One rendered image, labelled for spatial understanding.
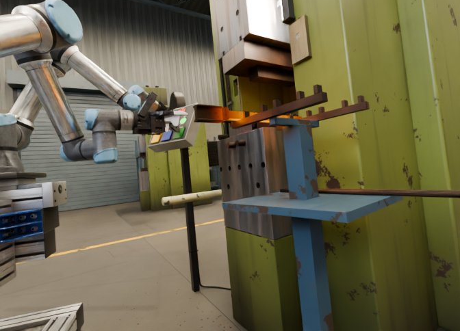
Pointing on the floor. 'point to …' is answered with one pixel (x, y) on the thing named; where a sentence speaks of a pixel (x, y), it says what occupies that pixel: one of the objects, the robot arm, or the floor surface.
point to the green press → (174, 163)
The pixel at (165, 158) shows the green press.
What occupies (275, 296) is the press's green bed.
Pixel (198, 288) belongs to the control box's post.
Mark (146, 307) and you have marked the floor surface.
